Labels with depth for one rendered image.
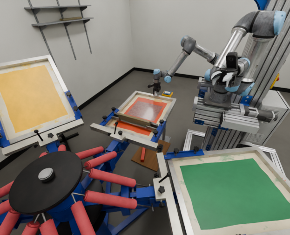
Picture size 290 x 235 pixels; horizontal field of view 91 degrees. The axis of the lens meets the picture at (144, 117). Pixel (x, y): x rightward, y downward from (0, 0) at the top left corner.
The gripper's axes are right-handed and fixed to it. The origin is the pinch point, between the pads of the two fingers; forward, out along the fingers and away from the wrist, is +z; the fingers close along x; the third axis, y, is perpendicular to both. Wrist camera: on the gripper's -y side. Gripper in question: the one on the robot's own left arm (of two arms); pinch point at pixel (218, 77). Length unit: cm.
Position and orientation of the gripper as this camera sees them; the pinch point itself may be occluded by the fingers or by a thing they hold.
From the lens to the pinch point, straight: 77.2
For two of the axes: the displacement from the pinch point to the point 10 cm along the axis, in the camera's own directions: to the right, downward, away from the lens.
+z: -7.1, 4.5, -5.4
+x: -6.9, -3.2, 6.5
